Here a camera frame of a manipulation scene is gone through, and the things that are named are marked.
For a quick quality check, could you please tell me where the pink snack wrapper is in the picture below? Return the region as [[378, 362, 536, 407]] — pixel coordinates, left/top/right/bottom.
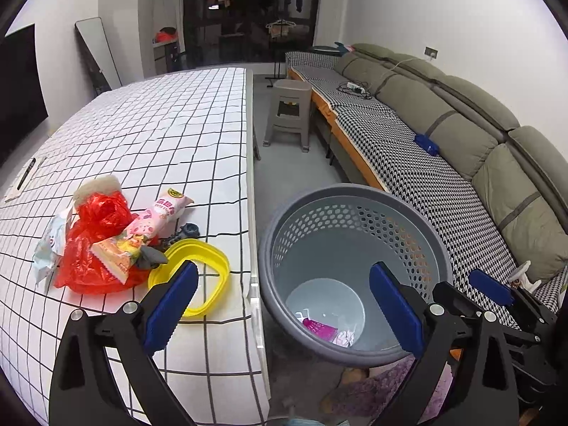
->
[[91, 187, 193, 285]]

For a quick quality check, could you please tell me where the light blue wet wipes pack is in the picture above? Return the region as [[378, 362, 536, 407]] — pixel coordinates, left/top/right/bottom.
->
[[32, 208, 72, 284]]

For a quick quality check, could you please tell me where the pink plastic mesh fan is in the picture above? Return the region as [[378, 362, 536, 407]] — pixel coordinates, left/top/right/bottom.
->
[[296, 312, 355, 348]]

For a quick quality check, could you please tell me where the red plastic bag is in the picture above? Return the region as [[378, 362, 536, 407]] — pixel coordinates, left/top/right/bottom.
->
[[54, 190, 154, 295]]

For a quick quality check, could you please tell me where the grey perforated trash basket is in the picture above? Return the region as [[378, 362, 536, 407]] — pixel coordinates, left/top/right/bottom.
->
[[258, 184, 453, 367]]

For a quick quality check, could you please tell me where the olive green sofa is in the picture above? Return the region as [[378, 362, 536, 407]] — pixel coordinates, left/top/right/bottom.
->
[[333, 42, 568, 285]]

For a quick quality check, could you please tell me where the black small wrapper piece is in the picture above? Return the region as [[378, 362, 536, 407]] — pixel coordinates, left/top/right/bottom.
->
[[135, 245, 169, 270]]

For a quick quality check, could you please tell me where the blue clip on sofa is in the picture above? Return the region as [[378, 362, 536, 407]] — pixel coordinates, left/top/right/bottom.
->
[[414, 134, 440, 157]]

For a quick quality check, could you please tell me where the beige plush toy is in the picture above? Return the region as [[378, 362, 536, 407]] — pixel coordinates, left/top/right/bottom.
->
[[72, 175, 121, 210]]

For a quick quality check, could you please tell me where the black pen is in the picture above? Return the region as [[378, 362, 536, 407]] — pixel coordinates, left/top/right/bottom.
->
[[15, 157, 37, 190]]

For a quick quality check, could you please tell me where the white notepad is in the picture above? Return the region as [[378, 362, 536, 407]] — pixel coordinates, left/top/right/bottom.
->
[[4, 157, 46, 203]]

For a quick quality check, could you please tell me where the grey plastic stool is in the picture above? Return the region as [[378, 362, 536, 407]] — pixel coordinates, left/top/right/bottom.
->
[[263, 79, 312, 153]]

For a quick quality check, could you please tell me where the checkered white tablecloth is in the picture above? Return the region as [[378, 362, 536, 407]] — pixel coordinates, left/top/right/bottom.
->
[[1, 67, 269, 425]]

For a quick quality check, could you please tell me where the black television screen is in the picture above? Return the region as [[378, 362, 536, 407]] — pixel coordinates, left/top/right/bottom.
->
[[0, 24, 48, 164]]

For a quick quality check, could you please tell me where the leaning white mirror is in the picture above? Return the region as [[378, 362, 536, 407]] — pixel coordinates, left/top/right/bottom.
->
[[74, 16, 122, 95]]

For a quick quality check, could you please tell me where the red item on shelf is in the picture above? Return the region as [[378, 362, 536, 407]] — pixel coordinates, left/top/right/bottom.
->
[[154, 27, 178, 44]]

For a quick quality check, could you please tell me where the yellow plastic ring lid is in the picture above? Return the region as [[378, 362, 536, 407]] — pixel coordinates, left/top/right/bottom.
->
[[147, 240, 230, 320]]

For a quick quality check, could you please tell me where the wall power socket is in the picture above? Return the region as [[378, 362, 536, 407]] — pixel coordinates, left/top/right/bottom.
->
[[425, 46, 438, 59]]

